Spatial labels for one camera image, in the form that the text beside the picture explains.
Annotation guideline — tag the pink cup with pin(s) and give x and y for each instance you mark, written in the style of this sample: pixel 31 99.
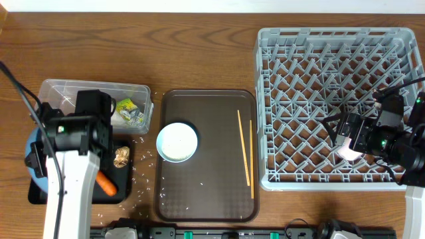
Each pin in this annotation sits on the pink cup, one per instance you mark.
pixel 346 153

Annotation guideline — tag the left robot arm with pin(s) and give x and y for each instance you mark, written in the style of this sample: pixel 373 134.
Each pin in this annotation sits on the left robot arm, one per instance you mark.
pixel 68 155

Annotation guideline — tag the black tray bin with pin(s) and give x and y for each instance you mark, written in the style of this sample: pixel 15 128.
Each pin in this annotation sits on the black tray bin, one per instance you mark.
pixel 119 176

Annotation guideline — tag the grey plastic dishwasher rack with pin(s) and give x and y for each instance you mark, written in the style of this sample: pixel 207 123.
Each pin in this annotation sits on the grey plastic dishwasher rack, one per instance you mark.
pixel 306 74

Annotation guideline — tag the large blue plate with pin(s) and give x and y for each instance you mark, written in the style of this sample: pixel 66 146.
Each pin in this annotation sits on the large blue plate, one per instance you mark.
pixel 42 183

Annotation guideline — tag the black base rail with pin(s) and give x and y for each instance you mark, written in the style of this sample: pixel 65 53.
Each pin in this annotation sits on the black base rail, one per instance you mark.
pixel 126 228

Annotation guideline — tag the brown food scrap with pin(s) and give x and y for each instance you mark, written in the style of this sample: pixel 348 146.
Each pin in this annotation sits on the brown food scrap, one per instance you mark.
pixel 122 157

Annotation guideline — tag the small blue rice dish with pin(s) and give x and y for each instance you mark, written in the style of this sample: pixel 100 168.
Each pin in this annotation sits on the small blue rice dish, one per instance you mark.
pixel 177 142

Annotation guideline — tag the white napkin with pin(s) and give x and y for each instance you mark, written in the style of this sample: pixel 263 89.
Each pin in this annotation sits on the white napkin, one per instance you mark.
pixel 120 118

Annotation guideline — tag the yellow green wrapper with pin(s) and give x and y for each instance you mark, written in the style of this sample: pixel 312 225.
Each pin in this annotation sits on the yellow green wrapper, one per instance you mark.
pixel 127 109

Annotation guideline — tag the orange carrot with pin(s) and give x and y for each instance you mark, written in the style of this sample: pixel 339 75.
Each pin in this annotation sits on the orange carrot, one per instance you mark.
pixel 105 184

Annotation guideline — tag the wooden chopstick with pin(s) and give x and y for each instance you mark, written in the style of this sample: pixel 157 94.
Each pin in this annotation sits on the wooden chopstick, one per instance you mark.
pixel 243 149
pixel 251 162

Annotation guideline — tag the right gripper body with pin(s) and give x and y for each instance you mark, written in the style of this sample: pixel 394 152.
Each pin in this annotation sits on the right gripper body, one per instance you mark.
pixel 369 139

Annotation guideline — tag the brown serving tray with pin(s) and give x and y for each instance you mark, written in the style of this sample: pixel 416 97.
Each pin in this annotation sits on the brown serving tray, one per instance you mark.
pixel 211 185

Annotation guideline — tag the aluminium foil ball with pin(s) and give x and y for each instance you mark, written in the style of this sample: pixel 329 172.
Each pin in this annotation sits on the aluminium foil ball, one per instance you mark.
pixel 135 117

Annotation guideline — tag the clear plastic bin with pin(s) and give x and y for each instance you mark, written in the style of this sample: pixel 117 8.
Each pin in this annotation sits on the clear plastic bin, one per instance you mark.
pixel 62 94

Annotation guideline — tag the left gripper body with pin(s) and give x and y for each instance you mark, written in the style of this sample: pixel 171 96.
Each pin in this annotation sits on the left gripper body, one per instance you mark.
pixel 42 147

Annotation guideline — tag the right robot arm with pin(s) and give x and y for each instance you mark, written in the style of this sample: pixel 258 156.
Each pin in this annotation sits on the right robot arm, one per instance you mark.
pixel 404 161

